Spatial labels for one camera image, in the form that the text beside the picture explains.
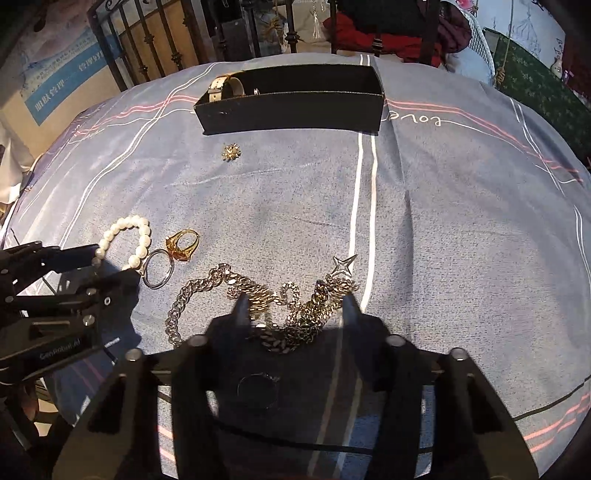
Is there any silver plain ring hoop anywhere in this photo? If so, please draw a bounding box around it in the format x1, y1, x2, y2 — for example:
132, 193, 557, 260
142, 249, 174, 290

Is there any white pearl bracelet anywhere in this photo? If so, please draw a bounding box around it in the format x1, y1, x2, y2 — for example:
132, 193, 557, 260
93, 214, 153, 272

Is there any gold ring with amber stone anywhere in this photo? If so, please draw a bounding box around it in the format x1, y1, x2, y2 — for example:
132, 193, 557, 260
165, 228, 202, 263

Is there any silver chunky chain necklace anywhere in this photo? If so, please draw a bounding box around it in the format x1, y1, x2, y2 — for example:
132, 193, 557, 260
164, 254, 361, 355

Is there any gold starburst brooch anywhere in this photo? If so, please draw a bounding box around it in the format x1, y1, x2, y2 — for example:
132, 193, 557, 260
221, 143, 242, 162

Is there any black rectangular jewelry box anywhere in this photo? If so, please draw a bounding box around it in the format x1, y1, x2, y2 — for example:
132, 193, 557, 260
193, 64, 385, 135

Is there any blue striped bed sheet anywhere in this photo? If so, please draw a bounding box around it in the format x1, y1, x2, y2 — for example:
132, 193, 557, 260
2, 54, 590, 479

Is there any green patterned cloth table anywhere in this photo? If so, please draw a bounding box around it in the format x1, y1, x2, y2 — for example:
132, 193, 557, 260
484, 29, 590, 166

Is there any light blue pillow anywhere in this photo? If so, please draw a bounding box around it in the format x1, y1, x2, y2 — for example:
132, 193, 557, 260
445, 47, 493, 85

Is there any red cloth on swing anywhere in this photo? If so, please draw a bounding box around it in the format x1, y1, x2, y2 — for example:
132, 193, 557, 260
322, 9, 472, 67

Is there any beige strap wristwatch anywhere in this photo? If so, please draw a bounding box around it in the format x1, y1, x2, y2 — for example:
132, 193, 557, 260
207, 74, 245, 103

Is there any black iron bed frame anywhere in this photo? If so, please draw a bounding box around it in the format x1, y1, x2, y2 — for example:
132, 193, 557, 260
87, 1, 445, 90

